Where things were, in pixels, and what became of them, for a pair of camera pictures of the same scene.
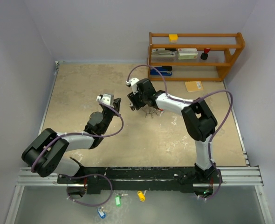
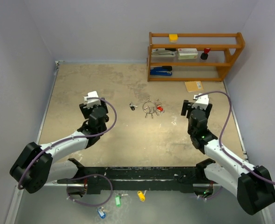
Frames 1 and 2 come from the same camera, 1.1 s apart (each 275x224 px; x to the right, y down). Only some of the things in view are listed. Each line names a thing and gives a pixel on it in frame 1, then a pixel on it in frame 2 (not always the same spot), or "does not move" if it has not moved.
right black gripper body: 138,99 to 187,106
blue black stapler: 164,70 does not move
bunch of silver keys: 147,109 does not move
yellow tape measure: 173,38 does not move
